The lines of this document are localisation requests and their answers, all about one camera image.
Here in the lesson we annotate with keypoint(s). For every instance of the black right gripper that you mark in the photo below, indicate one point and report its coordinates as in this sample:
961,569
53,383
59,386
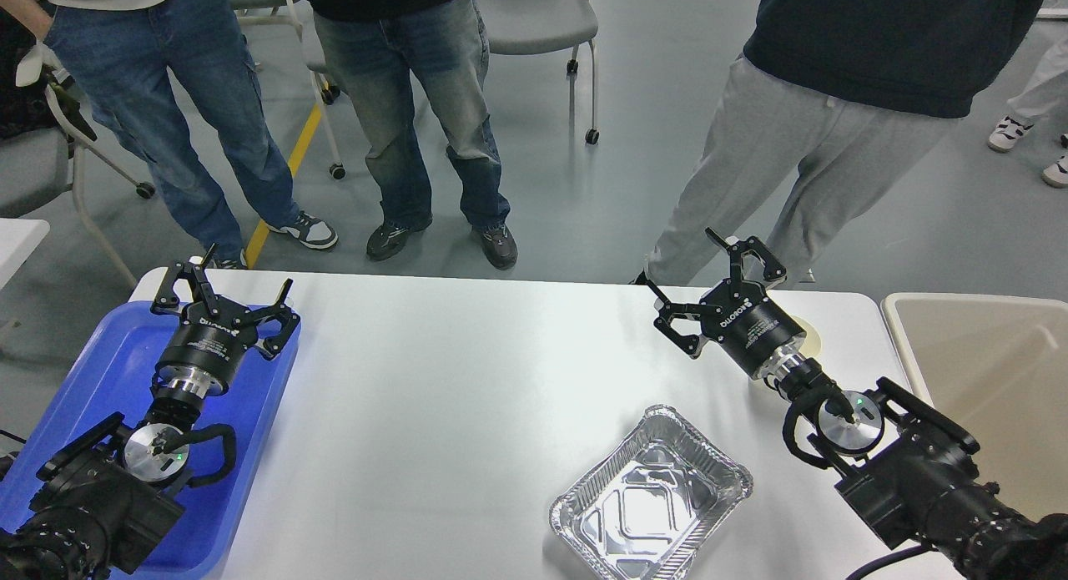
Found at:
747,323

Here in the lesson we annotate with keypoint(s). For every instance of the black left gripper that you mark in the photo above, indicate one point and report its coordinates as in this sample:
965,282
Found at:
206,350

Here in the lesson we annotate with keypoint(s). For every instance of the white paper cup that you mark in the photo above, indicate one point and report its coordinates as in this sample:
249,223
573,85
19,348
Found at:
802,345

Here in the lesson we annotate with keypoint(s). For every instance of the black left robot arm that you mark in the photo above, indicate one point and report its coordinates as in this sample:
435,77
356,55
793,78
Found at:
142,464

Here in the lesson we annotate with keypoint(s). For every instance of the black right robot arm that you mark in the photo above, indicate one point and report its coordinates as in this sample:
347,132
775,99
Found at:
905,469

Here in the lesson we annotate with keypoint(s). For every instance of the blue plastic tray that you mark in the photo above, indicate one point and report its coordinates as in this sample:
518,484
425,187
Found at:
113,374

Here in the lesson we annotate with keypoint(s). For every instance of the white side table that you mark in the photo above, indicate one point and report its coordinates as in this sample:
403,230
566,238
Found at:
19,238

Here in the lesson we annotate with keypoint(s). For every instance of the aluminium foil tray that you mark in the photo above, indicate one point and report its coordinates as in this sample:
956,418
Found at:
645,510

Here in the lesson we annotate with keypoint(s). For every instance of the person in grey sweatpants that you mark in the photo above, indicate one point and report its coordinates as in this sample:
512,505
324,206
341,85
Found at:
850,94

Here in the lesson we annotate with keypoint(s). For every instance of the grey chair left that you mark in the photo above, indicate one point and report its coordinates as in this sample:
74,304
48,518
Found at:
47,163

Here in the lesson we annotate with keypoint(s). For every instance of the person in blue jeans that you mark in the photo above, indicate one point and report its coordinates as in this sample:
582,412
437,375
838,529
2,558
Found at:
127,55

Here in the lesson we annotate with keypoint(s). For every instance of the beige plastic bin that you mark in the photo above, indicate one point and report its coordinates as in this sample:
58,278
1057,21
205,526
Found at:
998,367

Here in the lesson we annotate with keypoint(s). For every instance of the grey chair centre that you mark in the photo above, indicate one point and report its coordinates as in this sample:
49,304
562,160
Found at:
533,27

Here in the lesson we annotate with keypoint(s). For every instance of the person in white sneakers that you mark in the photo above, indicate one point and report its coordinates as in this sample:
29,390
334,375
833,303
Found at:
1044,91

